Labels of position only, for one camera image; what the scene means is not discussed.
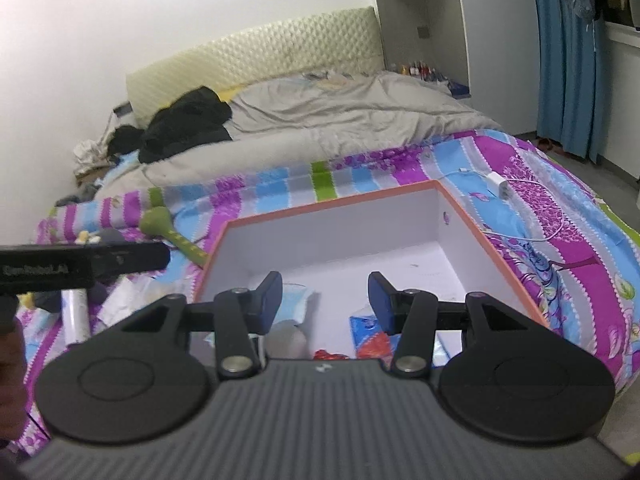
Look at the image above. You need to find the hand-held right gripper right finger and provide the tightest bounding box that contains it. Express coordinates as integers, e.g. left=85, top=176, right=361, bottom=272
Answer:
left=367, top=270, right=524, bottom=376

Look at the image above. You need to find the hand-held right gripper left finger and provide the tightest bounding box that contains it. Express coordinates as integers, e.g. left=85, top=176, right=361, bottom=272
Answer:
left=120, top=270, right=284, bottom=376

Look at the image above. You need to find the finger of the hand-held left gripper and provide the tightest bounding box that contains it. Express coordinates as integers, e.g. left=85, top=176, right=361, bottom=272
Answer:
left=92, top=242, right=171, bottom=276

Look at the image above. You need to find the blue snack packet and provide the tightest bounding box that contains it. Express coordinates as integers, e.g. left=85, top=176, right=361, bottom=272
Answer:
left=348, top=311, right=389, bottom=346

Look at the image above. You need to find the blue face mask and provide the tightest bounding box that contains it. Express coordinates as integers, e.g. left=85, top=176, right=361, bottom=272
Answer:
left=280, top=282, right=319, bottom=324

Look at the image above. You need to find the white textured towel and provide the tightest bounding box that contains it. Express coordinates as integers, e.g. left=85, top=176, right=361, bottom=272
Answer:
left=97, top=277, right=151, bottom=326

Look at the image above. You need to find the clear bag with cookie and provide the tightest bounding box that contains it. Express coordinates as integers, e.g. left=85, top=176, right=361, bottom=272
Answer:
left=265, top=320, right=309, bottom=359

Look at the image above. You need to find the green massage hammer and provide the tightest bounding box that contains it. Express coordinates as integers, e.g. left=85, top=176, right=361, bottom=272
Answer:
left=140, top=206, right=209, bottom=269

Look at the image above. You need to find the orange cardboard box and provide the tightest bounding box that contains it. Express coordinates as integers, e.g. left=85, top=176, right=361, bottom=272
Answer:
left=192, top=180, right=551, bottom=362

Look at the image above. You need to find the grey white penguin plush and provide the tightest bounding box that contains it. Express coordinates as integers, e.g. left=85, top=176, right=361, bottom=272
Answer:
left=17, top=227, right=126, bottom=314

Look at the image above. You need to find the white spray can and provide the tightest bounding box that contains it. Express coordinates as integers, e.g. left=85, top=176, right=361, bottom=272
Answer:
left=61, top=288, right=92, bottom=346

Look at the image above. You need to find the dark grey garment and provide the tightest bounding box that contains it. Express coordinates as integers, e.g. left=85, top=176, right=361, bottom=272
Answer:
left=55, top=182, right=101, bottom=207

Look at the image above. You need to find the white crumpled cloth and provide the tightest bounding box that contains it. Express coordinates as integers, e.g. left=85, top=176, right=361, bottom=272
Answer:
left=74, top=137, right=114, bottom=176

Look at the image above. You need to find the black garment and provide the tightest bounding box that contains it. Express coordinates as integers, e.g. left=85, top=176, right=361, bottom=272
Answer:
left=109, top=125, right=146, bottom=156

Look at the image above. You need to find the black clothes pile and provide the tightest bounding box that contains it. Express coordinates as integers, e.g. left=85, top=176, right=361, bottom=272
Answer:
left=139, top=86, right=234, bottom=164

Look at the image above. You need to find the white charger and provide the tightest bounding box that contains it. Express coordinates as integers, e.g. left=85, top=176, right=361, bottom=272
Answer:
left=487, top=171, right=514, bottom=199

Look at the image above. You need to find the striped floral bedsheet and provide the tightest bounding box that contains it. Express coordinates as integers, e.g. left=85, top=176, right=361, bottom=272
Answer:
left=15, top=130, right=640, bottom=456

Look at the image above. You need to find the grey duvet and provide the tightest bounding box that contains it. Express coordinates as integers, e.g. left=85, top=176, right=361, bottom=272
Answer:
left=95, top=70, right=504, bottom=201

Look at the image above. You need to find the row of small bottles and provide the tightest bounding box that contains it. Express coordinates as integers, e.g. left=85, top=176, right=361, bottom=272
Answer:
left=390, top=60, right=451, bottom=84

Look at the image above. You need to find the cream quilted headboard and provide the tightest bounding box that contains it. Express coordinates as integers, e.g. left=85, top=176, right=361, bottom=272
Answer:
left=125, top=6, right=386, bottom=129

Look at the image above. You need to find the blue curtain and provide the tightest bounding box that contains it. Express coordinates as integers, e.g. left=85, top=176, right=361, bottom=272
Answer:
left=530, top=0, right=614, bottom=164

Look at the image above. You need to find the grey white wardrobe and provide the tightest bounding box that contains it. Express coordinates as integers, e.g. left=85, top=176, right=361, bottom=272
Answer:
left=367, top=0, right=544, bottom=136

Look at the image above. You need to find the white charger cable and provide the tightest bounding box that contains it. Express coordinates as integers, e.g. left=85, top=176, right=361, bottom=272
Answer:
left=440, top=167, right=571, bottom=244

